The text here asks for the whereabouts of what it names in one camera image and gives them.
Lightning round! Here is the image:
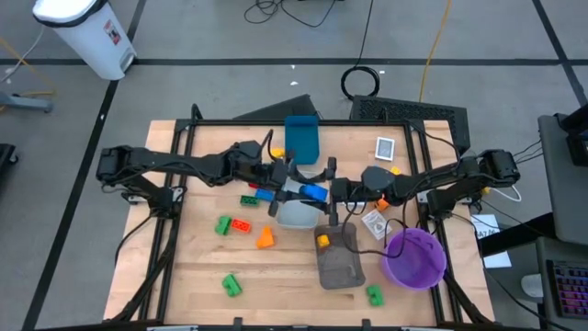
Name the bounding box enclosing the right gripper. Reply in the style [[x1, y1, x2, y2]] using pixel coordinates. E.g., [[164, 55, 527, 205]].
[[321, 156, 367, 227]]

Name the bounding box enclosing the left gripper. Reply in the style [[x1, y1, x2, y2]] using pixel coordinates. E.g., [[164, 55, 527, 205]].
[[264, 158, 323, 218]]

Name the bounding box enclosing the white plastic bin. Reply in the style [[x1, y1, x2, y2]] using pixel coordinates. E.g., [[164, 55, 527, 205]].
[[275, 172, 322, 230]]

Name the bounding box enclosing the teal plastic bin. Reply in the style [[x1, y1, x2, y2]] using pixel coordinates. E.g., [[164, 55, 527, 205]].
[[283, 114, 322, 166]]

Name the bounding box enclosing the orange peg block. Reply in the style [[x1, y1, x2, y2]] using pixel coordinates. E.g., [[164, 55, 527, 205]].
[[255, 225, 276, 250]]

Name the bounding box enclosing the smoky transparent tray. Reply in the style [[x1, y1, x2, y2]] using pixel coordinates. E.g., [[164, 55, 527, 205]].
[[313, 222, 368, 291]]

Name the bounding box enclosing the black slanted panel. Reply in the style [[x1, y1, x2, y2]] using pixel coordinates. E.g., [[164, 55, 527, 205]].
[[232, 93, 319, 121]]

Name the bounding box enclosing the purple plastic bucket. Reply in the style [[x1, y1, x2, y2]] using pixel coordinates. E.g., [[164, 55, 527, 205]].
[[380, 219, 447, 291]]

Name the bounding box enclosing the black perforated case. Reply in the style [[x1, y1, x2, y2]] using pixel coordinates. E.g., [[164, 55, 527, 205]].
[[348, 95, 471, 155]]

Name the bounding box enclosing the green notched block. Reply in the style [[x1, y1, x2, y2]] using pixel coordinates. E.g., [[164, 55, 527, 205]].
[[221, 273, 243, 298], [366, 284, 386, 308]]

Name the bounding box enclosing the white paper sheet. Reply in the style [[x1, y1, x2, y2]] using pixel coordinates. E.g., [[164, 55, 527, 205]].
[[470, 213, 513, 270]]

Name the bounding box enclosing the white computer mouse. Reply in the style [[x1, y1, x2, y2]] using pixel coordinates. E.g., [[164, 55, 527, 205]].
[[520, 272, 546, 299]]

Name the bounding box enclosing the grey desk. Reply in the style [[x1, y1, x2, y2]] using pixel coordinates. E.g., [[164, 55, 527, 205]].
[[535, 112, 588, 331]]

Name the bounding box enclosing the black computer monitor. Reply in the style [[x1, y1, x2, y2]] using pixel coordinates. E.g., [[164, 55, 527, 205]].
[[555, 103, 588, 167]]

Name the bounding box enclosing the backlit keyboard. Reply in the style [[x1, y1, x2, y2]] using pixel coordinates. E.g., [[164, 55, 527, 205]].
[[545, 259, 588, 321]]

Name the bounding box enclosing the white trash can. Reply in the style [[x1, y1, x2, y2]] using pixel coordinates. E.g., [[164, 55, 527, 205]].
[[31, 0, 138, 82]]

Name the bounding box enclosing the grey stand base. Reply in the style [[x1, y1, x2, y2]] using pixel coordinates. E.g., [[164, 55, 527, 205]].
[[0, 90, 54, 115]]

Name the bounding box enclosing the black caster base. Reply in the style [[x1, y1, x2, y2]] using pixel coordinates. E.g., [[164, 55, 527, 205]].
[[0, 143, 19, 176]]

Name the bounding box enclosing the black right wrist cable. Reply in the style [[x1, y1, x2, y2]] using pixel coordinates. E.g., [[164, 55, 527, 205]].
[[339, 201, 410, 258]]

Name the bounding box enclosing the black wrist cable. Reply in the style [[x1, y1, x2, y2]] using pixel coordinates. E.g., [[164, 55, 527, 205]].
[[339, 201, 410, 258], [260, 129, 276, 160]]

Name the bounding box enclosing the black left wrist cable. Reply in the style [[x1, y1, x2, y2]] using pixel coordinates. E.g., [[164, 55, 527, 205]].
[[260, 129, 276, 160]]

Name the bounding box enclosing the black coiled cable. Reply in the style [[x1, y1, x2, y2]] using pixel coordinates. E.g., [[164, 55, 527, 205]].
[[340, 0, 381, 101]]

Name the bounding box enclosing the black table frame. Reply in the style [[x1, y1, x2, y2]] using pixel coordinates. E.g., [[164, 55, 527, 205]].
[[109, 103, 495, 331]]

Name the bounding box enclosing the white cable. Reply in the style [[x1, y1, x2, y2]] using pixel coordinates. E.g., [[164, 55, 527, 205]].
[[486, 169, 524, 203]]

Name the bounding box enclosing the black floor cable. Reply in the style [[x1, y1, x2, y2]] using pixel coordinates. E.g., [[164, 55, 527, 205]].
[[243, 0, 339, 29]]

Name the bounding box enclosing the thin yellow cable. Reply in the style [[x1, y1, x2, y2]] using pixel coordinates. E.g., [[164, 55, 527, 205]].
[[0, 36, 59, 114]]

